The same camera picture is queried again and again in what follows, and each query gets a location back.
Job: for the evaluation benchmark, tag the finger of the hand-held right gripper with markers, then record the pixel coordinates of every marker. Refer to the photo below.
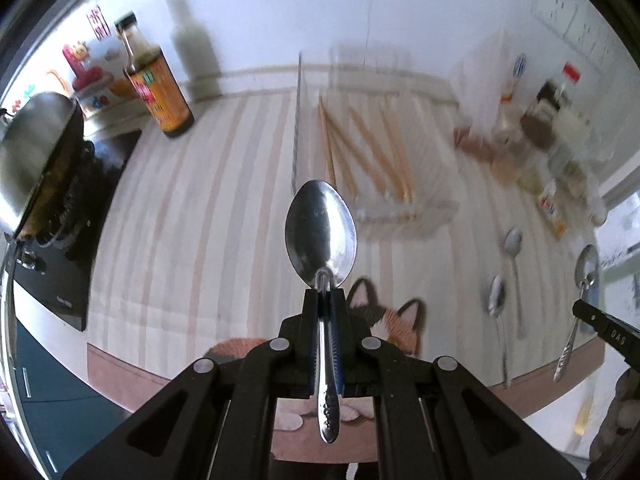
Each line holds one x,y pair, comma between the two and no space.
615,335

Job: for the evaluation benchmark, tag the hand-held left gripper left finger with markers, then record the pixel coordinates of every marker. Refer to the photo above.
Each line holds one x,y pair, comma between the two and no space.
309,330

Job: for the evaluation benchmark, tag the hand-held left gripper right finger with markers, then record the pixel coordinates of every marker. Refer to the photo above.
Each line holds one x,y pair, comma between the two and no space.
350,340

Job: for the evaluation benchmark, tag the steel spoon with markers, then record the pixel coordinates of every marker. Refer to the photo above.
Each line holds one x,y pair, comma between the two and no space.
512,240
586,265
320,230
496,295

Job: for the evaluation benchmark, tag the clear plastic tray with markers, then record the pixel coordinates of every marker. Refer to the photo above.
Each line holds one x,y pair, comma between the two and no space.
435,180

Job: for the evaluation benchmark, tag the person's right hand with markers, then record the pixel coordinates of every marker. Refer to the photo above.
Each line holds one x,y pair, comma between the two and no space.
622,425

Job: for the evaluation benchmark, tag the small orange white box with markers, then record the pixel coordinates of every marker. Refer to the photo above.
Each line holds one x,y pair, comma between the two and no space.
550,207

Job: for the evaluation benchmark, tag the cat print table mat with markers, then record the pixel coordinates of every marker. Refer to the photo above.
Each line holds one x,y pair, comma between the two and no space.
200,210

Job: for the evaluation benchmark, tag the white lidded container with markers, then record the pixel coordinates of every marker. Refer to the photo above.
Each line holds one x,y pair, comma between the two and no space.
572,120

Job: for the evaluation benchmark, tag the jar with brown lid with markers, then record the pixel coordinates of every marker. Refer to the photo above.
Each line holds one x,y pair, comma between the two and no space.
535,127

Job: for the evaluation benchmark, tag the small brown packet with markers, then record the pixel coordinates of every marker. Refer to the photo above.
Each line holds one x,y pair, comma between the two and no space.
470,142

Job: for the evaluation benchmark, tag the dark sauce bottle red cap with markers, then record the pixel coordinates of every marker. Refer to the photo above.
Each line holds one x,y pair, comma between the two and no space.
555,90

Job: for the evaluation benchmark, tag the black gas stove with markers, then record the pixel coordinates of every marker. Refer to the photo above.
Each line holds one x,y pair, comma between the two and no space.
60,280

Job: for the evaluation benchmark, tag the blue kitchen cabinet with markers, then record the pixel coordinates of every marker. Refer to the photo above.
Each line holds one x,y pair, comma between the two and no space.
50,385

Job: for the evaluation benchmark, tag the soy sauce bottle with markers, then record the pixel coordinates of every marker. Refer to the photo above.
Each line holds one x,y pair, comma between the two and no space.
155,90

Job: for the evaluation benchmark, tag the white plastic bag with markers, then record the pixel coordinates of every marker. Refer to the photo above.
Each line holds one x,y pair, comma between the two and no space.
490,75

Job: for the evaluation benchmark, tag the steel wok with lid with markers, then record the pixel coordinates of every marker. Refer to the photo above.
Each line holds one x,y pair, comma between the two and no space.
35,150

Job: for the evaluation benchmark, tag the window frame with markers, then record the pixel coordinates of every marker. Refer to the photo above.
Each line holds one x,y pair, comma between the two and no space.
620,240

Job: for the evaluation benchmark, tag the white wall socket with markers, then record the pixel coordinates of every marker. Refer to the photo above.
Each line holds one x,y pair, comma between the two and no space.
555,10
607,50
585,32

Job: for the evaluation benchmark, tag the cartoon wall stickers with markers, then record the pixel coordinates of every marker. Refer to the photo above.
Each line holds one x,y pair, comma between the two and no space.
85,70

